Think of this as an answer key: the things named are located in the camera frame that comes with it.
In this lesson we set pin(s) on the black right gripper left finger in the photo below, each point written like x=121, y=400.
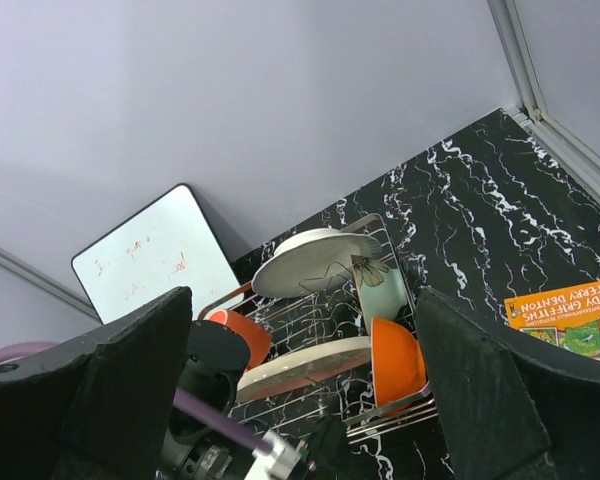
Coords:
x=96, y=406

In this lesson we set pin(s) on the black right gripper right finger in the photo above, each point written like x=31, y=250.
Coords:
x=510, y=406

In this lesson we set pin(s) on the white bowl orange outside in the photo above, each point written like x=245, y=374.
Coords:
x=398, y=366

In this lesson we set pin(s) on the metal wire dish rack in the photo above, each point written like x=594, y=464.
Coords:
x=302, y=322

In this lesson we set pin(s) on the green ceramic bowl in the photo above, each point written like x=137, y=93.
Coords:
x=380, y=289

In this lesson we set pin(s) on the orange ceramic mug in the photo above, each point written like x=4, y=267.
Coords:
x=256, y=337

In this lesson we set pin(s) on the pink cream leaf plate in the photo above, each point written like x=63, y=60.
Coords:
x=303, y=367

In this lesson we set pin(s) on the white scalloped plate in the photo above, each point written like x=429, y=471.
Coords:
x=312, y=261

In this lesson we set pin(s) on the orange children's book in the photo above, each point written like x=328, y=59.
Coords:
x=568, y=318

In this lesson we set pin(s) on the white dry-erase board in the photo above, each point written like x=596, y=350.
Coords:
x=167, y=244

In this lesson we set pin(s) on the black marble pattern mat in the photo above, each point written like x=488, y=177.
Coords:
x=482, y=216

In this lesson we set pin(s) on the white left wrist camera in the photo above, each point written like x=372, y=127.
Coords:
x=284, y=461

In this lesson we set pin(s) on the left aluminium frame post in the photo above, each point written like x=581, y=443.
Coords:
x=36, y=278

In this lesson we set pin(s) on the aluminium frame post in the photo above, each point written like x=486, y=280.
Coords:
x=553, y=50
x=36, y=278

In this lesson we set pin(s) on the right aluminium frame post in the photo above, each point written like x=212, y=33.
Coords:
x=553, y=50

